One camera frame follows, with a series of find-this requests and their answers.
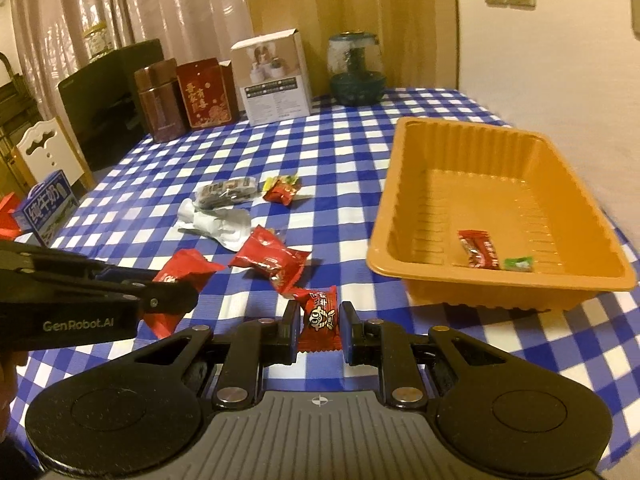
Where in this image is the green candy in tray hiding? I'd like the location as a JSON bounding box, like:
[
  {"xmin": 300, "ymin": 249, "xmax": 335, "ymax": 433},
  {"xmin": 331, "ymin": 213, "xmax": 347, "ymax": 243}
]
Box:
[{"xmin": 503, "ymin": 256, "xmax": 534, "ymax": 272}]

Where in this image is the dark wooden rack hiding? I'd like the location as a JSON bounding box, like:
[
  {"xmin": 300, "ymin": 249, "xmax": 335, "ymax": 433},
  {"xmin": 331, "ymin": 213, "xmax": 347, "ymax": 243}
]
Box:
[{"xmin": 0, "ymin": 52, "xmax": 42, "ymax": 198}]

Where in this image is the white wooden chair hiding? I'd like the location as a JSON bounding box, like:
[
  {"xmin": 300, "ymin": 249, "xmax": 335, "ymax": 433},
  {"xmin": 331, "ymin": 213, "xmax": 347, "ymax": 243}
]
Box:
[{"xmin": 16, "ymin": 117, "xmax": 96, "ymax": 192}]

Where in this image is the blue white checkered tablecloth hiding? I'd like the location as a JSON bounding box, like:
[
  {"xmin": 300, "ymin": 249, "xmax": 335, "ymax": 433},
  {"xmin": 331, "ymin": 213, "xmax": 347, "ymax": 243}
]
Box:
[{"xmin": 6, "ymin": 86, "xmax": 640, "ymax": 474}]

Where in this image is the orange plastic tray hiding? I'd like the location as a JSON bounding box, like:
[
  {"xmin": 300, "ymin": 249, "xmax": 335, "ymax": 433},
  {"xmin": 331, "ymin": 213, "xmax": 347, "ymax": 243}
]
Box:
[{"xmin": 367, "ymin": 117, "xmax": 637, "ymax": 310}]

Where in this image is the green glass jar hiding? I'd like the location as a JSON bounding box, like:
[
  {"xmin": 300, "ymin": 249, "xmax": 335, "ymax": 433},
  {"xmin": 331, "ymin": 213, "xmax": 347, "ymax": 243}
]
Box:
[{"xmin": 326, "ymin": 30, "xmax": 386, "ymax": 107}]

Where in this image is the white product box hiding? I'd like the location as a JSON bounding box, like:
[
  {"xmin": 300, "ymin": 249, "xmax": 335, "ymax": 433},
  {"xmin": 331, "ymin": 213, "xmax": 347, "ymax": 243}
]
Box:
[{"xmin": 231, "ymin": 28, "xmax": 312, "ymax": 126}]

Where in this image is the red candy in tray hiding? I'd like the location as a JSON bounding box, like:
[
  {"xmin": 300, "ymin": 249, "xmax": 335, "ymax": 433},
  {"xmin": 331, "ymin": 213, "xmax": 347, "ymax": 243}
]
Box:
[{"xmin": 458, "ymin": 230, "xmax": 500, "ymax": 270}]

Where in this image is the red double-happiness snack packet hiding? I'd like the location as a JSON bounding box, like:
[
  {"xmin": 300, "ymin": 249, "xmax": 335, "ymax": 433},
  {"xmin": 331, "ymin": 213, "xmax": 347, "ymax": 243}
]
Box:
[{"xmin": 142, "ymin": 249, "xmax": 224, "ymax": 339}]

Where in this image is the small red yellow candy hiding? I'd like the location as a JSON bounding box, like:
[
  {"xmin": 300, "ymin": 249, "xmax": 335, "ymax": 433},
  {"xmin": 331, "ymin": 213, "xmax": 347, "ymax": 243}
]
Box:
[{"xmin": 262, "ymin": 174, "xmax": 302, "ymax": 207}]

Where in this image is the small red cartoon candy packet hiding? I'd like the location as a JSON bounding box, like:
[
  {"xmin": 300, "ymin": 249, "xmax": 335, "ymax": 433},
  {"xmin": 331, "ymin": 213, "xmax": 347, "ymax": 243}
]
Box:
[{"xmin": 290, "ymin": 286, "xmax": 342, "ymax": 353}]

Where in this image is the blue milk carton box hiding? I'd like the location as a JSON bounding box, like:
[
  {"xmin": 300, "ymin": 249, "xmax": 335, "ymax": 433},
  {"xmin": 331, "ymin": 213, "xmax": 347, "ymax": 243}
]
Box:
[{"xmin": 12, "ymin": 170, "xmax": 79, "ymax": 246}]

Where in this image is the clear packet dark snack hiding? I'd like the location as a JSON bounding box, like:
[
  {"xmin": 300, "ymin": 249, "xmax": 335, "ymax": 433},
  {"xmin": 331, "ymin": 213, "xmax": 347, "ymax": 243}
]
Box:
[{"xmin": 194, "ymin": 177, "xmax": 258, "ymax": 210}]

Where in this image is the white crumpled snack wrapper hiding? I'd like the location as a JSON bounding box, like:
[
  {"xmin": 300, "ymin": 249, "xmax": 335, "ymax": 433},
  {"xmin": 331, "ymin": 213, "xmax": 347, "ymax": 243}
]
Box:
[{"xmin": 176, "ymin": 198, "xmax": 252, "ymax": 252}]

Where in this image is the brown cylindrical tin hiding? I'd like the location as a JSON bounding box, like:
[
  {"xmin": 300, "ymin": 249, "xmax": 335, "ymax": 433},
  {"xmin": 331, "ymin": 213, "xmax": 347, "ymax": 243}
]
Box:
[{"xmin": 134, "ymin": 58, "xmax": 189, "ymax": 143}]

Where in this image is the red gold gift box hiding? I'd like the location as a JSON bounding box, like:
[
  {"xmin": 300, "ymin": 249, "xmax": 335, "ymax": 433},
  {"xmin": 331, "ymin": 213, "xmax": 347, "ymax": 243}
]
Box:
[{"xmin": 177, "ymin": 58, "xmax": 240, "ymax": 129}]

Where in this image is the red foil snack packet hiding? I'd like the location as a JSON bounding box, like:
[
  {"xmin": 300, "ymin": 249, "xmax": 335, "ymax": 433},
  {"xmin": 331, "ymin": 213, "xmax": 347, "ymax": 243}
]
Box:
[{"xmin": 229, "ymin": 226, "xmax": 310, "ymax": 295}]

